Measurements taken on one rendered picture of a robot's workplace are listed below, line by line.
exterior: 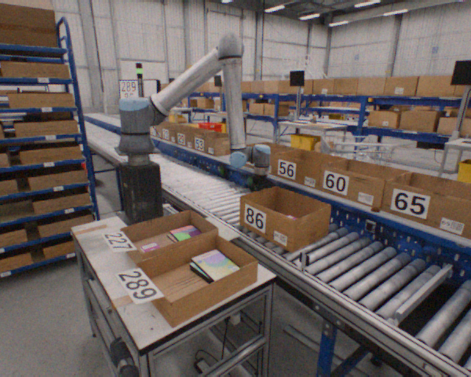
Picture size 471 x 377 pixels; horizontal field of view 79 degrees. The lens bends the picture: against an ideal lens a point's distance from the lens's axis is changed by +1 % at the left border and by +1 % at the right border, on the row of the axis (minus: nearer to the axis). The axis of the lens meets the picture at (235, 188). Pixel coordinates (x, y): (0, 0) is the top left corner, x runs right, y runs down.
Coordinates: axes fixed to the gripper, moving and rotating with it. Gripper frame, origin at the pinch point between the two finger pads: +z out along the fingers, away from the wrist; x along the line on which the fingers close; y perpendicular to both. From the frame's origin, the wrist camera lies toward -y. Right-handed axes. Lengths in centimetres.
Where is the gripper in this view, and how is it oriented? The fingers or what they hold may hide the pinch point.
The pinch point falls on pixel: (263, 203)
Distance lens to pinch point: 180.3
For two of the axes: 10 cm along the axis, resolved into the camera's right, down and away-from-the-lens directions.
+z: -0.1, 9.5, 3.3
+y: -8.0, 1.9, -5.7
